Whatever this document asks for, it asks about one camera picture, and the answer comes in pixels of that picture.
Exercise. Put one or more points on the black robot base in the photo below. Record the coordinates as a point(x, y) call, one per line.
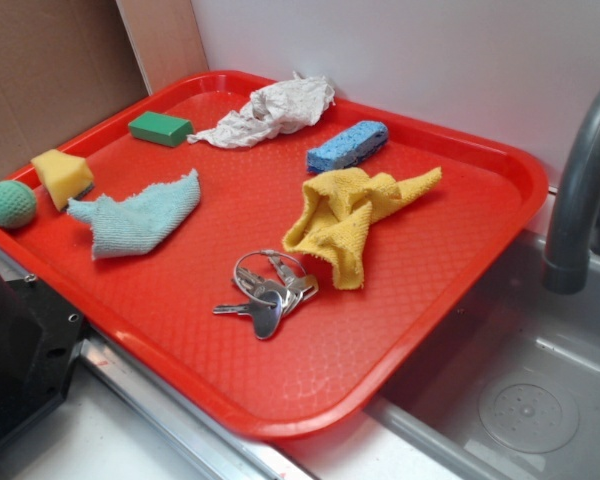
point(40, 336)

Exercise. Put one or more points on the yellow cloth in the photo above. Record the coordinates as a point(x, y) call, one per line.
point(340, 206)

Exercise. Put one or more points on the light blue cloth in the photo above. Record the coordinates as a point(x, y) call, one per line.
point(138, 224)

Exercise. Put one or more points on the red plastic tray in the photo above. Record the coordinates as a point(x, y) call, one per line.
point(334, 352)

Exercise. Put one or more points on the silver key bunch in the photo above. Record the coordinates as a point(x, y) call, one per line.
point(270, 300)

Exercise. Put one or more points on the blue sponge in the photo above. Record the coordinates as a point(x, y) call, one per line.
point(349, 148)

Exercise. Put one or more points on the crumpled white paper towel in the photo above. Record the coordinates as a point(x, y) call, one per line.
point(283, 107)

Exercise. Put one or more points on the green rectangular block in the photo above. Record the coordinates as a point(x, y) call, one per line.
point(161, 129)

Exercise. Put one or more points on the yellow sponge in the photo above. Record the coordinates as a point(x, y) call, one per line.
point(64, 176)

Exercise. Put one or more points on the grey toy sink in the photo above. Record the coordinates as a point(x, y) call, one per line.
point(507, 386)

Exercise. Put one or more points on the grey faucet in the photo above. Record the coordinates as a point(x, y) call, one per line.
point(574, 230)

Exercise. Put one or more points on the green dimpled ball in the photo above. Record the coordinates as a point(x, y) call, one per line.
point(18, 204)

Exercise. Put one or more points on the brown cardboard panel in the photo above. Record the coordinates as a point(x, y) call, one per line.
point(67, 65)

